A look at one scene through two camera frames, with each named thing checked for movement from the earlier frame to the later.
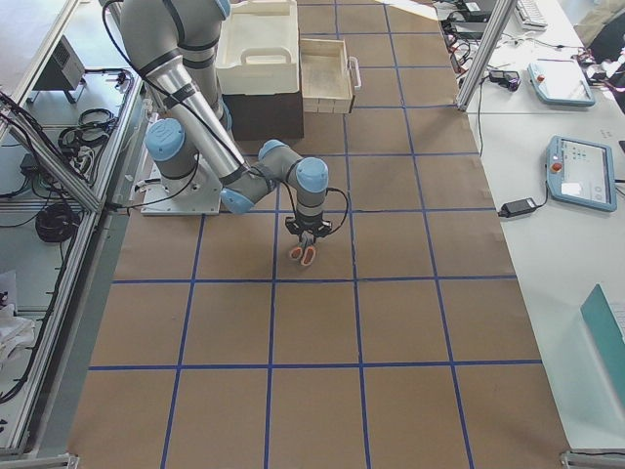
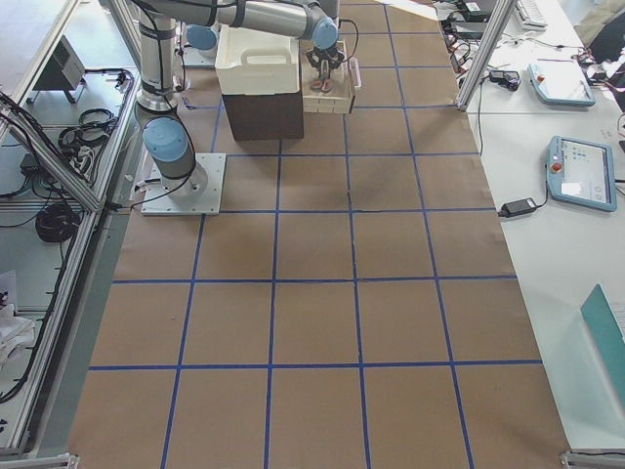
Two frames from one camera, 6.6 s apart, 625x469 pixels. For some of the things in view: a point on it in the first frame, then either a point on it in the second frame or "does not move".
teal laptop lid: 607,337 does not move
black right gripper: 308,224 to 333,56
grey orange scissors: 307,254 to 324,82
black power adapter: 518,207 does not move
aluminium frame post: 502,13 does not move
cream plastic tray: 258,48 does not move
